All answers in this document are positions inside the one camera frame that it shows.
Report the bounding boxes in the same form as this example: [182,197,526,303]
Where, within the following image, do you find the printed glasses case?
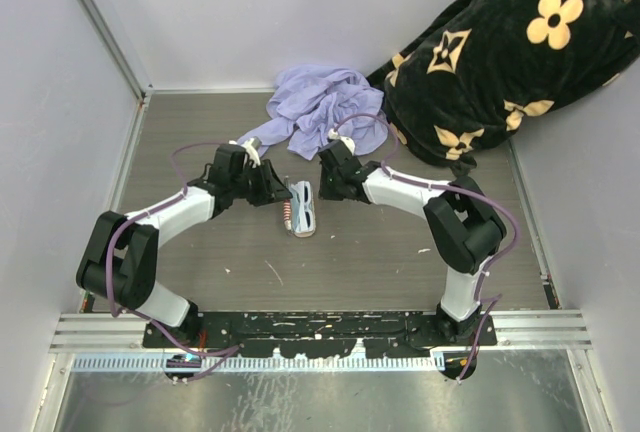
[283,178,316,238]

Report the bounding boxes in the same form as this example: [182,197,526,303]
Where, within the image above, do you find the aluminium front rail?
[49,310,592,353]

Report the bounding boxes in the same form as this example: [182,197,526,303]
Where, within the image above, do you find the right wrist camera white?
[328,129,356,155]

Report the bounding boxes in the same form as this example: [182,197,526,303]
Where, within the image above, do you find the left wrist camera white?
[227,137,262,168]

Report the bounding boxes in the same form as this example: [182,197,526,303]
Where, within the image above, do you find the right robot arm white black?
[319,141,506,346]

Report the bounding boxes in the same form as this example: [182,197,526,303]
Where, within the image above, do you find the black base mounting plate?
[171,311,497,359]

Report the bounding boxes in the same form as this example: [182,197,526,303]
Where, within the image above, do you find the crumpled lavender cloth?
[237,65,388,160]

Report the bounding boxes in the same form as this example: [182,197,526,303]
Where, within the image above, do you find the black floral plush blanket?
[368,0,639,176]

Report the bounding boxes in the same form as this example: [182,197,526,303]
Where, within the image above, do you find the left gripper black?
[231,160,292,208]

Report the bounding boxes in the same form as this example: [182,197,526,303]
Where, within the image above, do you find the light blue cleaning cloth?
[292,199,316,238]

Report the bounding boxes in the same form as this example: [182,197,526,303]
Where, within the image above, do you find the aluminium frame post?
[79,0,153,100]

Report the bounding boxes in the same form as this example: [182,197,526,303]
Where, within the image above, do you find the slotted grey cable duct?
[71,348,445,374]

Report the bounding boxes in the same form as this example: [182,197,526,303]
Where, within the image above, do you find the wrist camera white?
[227,137,262,168]
[328,129,356,155]

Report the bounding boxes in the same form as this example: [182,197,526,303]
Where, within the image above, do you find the white frame sunglasses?
[289,181,316,238]

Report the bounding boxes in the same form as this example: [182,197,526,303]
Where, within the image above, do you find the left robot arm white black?
[76,139,292,348]

